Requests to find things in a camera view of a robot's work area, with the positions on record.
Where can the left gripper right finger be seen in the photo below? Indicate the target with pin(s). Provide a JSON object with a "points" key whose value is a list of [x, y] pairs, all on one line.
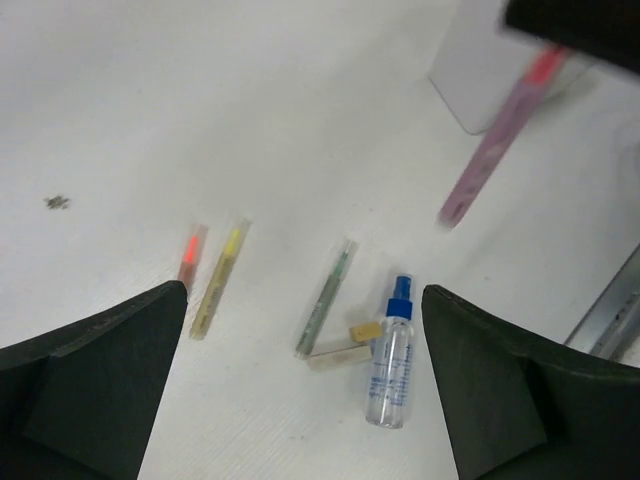
{"points": [[520, 406]]}

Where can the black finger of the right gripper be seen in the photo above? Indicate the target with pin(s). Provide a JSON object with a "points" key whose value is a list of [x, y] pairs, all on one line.
{"points": [[604, 29]]}

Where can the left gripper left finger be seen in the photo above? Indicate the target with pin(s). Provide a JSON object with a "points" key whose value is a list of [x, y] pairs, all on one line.
{"points": [[80, 402]]}

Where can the purple pink highlighter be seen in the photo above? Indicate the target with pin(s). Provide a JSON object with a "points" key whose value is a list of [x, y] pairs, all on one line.
{"points": [[528, 92]]}

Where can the brown orange highlighter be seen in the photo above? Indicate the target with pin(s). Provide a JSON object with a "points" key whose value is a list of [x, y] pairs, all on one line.
{"points": [[191, 256]]}

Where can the white container box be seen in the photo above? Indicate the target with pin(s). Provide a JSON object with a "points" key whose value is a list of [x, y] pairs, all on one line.
{"points": [[479, 62]]}

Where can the clear blue spray bottle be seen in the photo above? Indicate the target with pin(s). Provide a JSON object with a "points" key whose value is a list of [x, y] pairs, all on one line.
{"points": [[391, 362]]}

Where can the beige eraser block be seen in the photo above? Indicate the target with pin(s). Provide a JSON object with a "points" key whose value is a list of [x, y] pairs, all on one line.
{"points": [[356, 354]]}

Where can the small tan cube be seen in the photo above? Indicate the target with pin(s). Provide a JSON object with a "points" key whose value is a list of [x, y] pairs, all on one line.
{"points": [[366, 332]]}

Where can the yellow highlighter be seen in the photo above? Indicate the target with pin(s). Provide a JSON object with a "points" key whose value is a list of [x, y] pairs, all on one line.
{"points": [[219, 279]]}

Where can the green highlighter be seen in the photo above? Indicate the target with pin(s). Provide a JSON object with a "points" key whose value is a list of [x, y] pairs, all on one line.
{"points": [[324, 301]]}

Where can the right side aluminium rail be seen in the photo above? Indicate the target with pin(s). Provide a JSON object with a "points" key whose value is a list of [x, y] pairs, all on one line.
{"points": [[611, 325]]}

